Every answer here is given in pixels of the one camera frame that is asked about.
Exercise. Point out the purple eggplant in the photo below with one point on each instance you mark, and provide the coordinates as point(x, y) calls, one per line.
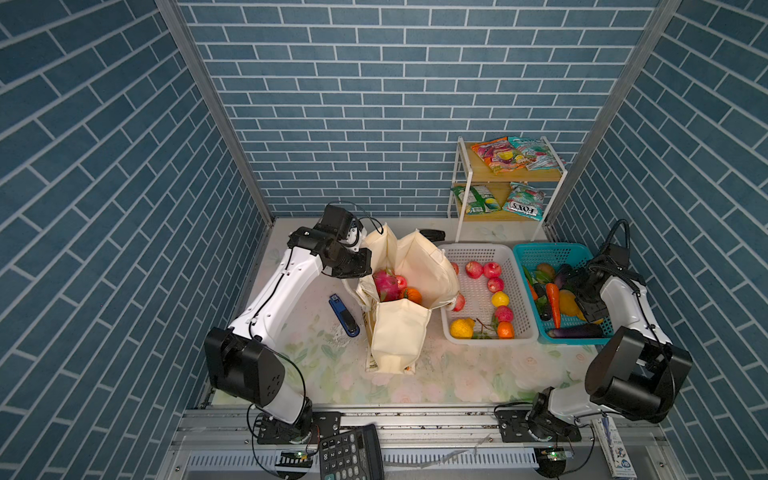
point(582, 331)

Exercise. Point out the aluminium corner post right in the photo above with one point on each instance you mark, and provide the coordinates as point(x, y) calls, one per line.
point(657, 24)

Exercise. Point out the teal snack bag top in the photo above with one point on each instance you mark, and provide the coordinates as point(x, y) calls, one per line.
point(536, 153)

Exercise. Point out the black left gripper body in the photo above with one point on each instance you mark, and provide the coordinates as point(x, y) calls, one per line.
point(350, 263)

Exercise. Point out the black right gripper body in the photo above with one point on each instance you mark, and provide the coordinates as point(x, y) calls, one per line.
point(586, 301)

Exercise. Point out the black small device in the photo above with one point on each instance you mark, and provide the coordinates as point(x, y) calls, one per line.
point(433, 235)

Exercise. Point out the white wooden shelf rack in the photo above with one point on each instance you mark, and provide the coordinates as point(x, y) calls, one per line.
point(470, 170)

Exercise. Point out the black calculator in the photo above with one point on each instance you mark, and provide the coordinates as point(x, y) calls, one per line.
point(355, 454)

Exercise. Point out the small orange fruit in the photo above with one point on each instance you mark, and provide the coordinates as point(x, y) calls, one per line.
point(505, 330)

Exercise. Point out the colourful snack bag top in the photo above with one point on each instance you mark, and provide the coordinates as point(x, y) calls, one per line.
point(500, 156)

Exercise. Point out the green snack bag lower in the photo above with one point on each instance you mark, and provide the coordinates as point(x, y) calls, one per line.
point(477, 201)

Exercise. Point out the yellow round fruit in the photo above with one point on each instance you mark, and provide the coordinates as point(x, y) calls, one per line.
point(499, 299)

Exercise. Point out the aluminium corner post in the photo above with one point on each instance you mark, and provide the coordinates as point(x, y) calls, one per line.
point(657, 24)
point(172, 16)

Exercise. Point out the teal plastic vegetable basket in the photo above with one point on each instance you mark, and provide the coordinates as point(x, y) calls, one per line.
point(529, 255)

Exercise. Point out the white plastic fruit basket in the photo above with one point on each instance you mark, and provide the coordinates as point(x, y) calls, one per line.
point(478, 298)

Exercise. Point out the aluminium corner post left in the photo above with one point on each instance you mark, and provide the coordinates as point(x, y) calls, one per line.
point(172, 16)

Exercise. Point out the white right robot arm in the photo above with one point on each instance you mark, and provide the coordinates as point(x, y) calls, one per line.
point(638, 373)

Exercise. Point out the cream floral tote bag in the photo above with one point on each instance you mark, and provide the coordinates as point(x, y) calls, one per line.
point(396, 329)

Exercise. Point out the teal foxs candy bag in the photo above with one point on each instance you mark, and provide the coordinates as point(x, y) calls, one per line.
point(526, 201)

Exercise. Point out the yellow lemon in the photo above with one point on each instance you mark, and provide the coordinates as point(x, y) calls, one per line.
point(462, 329)

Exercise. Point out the blue stapler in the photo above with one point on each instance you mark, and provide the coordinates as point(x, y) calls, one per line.
point(344, 316)

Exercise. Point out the orange carrot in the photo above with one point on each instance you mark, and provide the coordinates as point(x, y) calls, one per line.
point(553, 297)

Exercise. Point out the pink dragon fruit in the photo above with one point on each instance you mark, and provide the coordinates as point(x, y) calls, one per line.
point(386, 284)

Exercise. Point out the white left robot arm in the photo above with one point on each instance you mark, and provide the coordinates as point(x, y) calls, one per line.
point(243, 358)

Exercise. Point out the white toothpaste box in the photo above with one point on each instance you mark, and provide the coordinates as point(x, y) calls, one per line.
point(614, 449)

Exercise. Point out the orange pumpkin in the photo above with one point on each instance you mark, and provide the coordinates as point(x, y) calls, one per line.
point(411, 294)

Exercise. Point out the floral table mat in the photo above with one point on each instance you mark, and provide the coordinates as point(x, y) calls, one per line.
point(330, 366)

